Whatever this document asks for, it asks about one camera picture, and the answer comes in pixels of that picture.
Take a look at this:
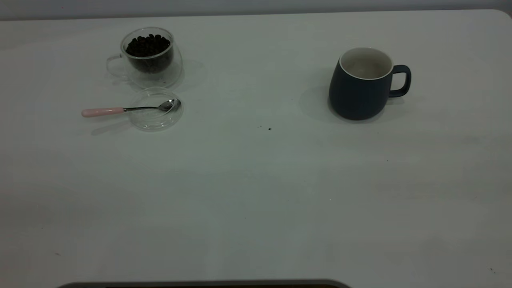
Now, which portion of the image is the clear round glass lid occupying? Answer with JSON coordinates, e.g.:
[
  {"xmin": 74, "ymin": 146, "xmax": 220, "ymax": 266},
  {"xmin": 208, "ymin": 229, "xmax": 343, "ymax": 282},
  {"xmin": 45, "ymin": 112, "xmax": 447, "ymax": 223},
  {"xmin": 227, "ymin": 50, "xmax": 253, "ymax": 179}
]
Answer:
[{"xmin": 129, "ymin": 87, "xmax": 184, "ymax": 132}]

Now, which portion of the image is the dark grey ceramic mug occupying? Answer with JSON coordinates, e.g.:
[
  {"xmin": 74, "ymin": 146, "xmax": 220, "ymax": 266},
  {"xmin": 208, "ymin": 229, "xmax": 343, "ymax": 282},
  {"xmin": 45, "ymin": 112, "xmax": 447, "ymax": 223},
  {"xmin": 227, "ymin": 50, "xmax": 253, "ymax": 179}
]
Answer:
[{"xmin": 328, "ymin": 47, "xmax": 412, "ymax": 121}]

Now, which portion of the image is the clear double-walled glass cup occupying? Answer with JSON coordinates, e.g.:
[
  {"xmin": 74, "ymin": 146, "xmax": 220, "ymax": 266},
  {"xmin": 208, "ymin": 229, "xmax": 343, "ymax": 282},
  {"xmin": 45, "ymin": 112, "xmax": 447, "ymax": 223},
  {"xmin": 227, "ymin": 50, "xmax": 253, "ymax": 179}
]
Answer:
[{"xmin": 106, "ymin": 27, "xmax": 184, "ymax": 89}]

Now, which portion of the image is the dark coffee beans pile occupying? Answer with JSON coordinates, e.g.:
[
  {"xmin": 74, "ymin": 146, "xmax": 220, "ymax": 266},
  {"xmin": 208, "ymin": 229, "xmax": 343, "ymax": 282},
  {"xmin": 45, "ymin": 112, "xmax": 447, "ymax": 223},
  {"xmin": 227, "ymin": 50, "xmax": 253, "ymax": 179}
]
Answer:
[{"xmin": 126, "ymin": 34, "xmax": 174, "ymax": 74}]

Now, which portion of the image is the pink-handled metal spoon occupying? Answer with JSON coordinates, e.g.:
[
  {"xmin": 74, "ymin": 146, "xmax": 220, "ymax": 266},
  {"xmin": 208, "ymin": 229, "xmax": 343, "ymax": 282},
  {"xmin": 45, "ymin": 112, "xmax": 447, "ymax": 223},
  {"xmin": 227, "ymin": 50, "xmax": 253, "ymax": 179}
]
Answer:
[{"xmin": 82, "ymin": 99, "xmax": 181, "ymax": 118}]

